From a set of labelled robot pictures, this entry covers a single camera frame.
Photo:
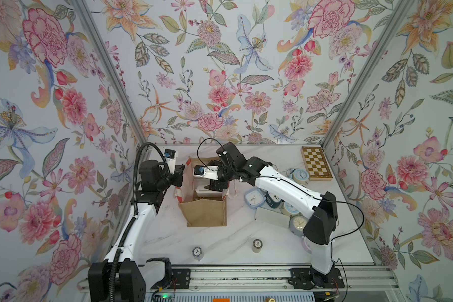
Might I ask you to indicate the pink round alarm clock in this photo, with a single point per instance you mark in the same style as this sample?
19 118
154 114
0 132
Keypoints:
305 246

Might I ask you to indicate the white digital alarm clock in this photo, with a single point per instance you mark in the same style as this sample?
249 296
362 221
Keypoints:
201 186

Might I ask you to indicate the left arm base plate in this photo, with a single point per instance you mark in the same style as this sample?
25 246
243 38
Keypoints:
174 278

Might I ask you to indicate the wooden chess board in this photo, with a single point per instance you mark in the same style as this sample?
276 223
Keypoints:
316 164

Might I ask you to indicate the small silver cylinder clock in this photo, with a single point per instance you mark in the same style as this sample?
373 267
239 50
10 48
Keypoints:
197 253

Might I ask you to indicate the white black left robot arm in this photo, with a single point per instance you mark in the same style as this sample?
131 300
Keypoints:
120 276

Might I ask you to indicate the white rectangular clock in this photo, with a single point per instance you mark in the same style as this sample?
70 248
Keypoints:
272 218

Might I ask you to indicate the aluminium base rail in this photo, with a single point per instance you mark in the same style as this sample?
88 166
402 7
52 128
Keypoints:
204 279

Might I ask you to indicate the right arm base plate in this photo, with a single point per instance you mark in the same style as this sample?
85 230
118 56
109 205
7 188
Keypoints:
309 278

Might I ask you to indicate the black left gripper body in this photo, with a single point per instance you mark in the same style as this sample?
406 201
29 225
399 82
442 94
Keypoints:
166 180

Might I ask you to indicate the mint round alarm clock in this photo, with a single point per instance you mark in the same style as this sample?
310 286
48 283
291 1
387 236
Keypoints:
289 210

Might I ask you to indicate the grey round alarm clock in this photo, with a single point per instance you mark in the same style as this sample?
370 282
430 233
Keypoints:
297 224

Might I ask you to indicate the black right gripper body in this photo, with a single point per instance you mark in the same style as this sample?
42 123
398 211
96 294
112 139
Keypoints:
227 175

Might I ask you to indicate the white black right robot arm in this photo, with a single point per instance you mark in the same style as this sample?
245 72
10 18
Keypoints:
320 210

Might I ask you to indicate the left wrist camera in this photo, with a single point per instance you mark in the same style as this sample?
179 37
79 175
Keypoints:
170 159

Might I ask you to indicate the dark green round alarm clock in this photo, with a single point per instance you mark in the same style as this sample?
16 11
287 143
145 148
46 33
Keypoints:
273 201

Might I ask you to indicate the grey rectangular mirror clock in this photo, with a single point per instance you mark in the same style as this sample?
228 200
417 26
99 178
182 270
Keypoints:
208 194

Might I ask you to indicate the light blue twin bell clock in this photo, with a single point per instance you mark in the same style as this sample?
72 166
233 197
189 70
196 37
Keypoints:
299 176

